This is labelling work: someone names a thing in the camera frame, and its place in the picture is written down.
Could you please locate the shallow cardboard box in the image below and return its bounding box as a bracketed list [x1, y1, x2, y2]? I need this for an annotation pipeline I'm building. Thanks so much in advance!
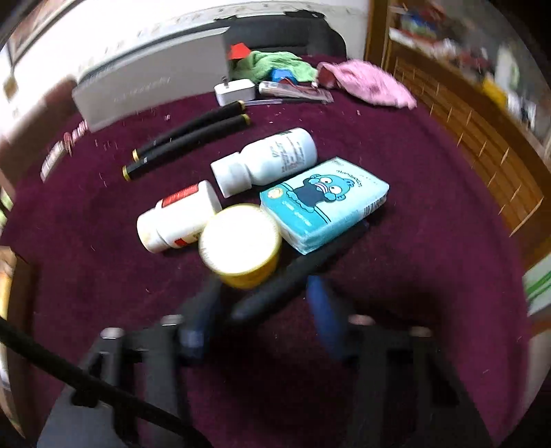
[0, 245, 21, 432]

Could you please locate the white charger plug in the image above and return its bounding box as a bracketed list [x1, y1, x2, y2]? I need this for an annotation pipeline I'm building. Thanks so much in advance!
[214, 77, 256, 108]

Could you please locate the white bottle with red label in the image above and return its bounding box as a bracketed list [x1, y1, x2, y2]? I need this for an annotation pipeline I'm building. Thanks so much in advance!
[136, 180, 223, 254]

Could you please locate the wooden glass cabinet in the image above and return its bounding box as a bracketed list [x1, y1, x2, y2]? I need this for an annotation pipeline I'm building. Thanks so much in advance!
[364, 0, 551, 268]

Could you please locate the green and white carton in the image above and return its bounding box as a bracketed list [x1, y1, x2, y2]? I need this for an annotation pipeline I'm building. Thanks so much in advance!
[522, 257, 551, 318]

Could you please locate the white remote control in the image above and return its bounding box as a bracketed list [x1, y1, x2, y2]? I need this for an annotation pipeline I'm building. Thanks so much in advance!
[40, 141, 66, 182]

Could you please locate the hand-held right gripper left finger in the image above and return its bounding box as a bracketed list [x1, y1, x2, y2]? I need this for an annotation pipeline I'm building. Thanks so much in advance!
[39, 276, 223, 448]

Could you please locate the black marker pen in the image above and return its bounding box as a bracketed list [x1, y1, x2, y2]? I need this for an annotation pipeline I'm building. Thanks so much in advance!
[229, 221, 372, 325]

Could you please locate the black cable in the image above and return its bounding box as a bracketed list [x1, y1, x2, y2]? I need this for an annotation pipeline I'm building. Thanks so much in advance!
[0, 316, 208, 448]

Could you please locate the maroon velvet cloth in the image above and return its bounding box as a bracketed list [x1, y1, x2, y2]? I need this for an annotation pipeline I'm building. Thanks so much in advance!
[0, 54, 535, 448]

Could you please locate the blue cartoon tissue pack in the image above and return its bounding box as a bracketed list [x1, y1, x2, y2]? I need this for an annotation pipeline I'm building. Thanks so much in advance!
[259, 157, 391, 256]

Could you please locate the thin clear pen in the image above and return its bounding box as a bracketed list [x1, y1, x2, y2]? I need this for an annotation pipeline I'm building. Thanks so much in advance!
[242, 98, 303, 107]

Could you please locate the black leather sofa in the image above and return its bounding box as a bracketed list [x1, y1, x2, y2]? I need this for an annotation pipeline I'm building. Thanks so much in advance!
[231, 12, 346, 58]

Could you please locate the green cloth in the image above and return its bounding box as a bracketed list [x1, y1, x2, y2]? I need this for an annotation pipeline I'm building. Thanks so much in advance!
[233, 50, 318, 83]

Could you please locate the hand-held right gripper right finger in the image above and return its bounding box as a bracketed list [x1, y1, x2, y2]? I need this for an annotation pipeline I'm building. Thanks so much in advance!
[305, 275, 494, 448]

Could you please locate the yellow jar with white lid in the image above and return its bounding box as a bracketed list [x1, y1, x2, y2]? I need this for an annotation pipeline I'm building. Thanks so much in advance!
[198, 204, 283, 289]

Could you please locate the plain white bottle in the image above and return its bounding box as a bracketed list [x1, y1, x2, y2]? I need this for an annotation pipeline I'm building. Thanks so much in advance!
[210, 128, 318, 198]

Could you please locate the red toothbrush pack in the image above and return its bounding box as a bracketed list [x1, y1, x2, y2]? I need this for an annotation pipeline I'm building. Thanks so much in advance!
[258, 80, 335, 104]

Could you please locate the grey rectangular box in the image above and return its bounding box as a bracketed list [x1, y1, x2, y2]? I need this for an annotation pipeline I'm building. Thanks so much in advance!
[71, 26, 232, 132]

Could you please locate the black marker with gold ends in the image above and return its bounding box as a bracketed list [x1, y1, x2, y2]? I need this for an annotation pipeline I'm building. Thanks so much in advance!
[121, 114, 251, 181]
[131, 99, 247, 163]

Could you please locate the pink cloth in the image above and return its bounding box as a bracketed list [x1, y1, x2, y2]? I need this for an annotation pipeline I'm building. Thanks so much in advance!
[317, 59, 418, 109]

